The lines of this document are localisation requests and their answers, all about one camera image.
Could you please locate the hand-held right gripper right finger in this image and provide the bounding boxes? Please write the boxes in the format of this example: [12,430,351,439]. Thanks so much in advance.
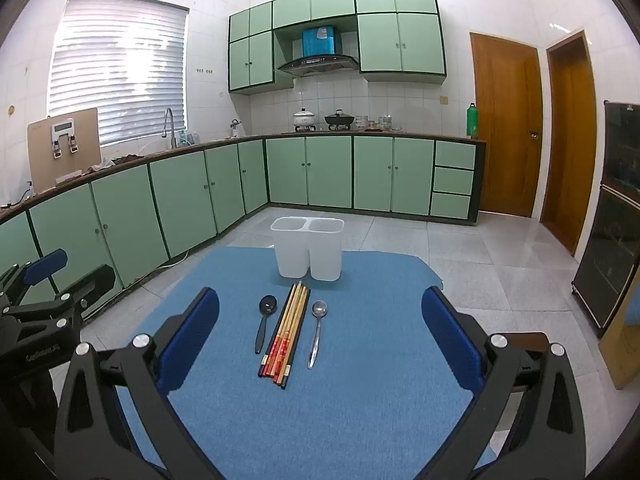
[415,286,588,480]

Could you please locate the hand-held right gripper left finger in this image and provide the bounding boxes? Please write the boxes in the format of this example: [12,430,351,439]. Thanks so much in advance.
[54,287,226,480]

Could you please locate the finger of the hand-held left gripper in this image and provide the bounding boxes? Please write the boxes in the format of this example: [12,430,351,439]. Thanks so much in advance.
[50,265,117,328]
[0,249,69,307]

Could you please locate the black spoon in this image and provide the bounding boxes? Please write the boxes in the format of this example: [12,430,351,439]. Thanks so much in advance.
[255,295,278,355]

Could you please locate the bundle of chopsticks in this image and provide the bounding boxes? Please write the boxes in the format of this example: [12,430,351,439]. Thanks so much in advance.
[257,281,310,390]

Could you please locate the metal spoon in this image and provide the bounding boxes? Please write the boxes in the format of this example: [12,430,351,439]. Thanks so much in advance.
[307,300,329,370]

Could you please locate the white two-compartment utensil holder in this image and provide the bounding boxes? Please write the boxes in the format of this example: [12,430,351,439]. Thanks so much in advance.
[270,216,345,282]

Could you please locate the wooden board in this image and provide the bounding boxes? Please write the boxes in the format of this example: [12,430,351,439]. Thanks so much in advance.
[27,107,101,188]

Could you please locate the blue table mat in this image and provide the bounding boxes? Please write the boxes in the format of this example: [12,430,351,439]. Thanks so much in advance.
[117,246,496,480]

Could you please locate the white clip device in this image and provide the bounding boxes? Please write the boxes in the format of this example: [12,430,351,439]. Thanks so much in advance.
[49,119,80,158]

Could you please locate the metal sink faucet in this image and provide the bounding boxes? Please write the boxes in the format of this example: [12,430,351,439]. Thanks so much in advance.
[162,107,178,150]

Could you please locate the black glass-front cabinet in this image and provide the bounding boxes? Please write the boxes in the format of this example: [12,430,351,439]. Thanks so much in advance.
[571,101,640,338]

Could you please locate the green kitchen base cabinets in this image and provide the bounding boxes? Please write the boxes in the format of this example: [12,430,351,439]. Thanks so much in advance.
[0,135,487,321]

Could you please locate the white window blind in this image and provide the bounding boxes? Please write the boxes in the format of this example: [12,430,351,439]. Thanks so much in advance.
[47,0,191,148]

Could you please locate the wooden door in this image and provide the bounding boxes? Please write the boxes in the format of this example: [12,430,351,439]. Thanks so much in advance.
[470,31,543,218]
[540,30,601,258]

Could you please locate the black range hood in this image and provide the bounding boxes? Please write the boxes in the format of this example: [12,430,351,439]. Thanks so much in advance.
[277,54,360,78]

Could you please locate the blue hood chimney cover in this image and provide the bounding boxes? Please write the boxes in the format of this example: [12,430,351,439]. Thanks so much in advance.
[301,25,337,57]

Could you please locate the green kitchen wall cabinets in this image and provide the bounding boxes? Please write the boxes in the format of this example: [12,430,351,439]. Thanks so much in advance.
[228,0,447,95]

